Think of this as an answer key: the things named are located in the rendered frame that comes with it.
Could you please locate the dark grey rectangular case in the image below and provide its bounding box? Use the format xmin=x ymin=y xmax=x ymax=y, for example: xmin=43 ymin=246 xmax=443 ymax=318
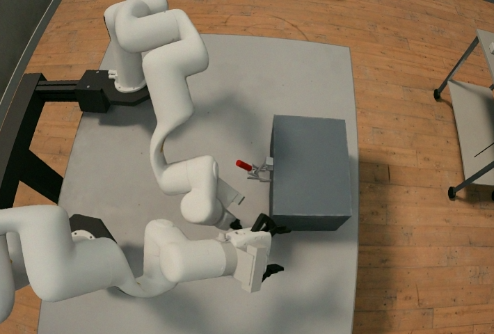
xmin=236 ymin=115 xmax=352 ymax=231

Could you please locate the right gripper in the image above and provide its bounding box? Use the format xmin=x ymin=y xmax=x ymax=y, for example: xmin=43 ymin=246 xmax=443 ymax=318
xmin=226 ymin=213 xmax=292 ymax=283

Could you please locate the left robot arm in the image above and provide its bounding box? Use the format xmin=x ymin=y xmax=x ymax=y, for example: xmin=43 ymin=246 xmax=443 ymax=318
xmin=104 ymin=0 xmax=245 ymax=226

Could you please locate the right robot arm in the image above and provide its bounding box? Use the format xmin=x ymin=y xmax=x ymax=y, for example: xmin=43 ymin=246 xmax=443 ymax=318
xmin=0 ymin=205 xmax=267 ymax=324

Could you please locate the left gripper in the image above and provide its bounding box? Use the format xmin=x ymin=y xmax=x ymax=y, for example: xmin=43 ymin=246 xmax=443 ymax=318
xmin=214 ymin=210 xmax=243 ymax=231

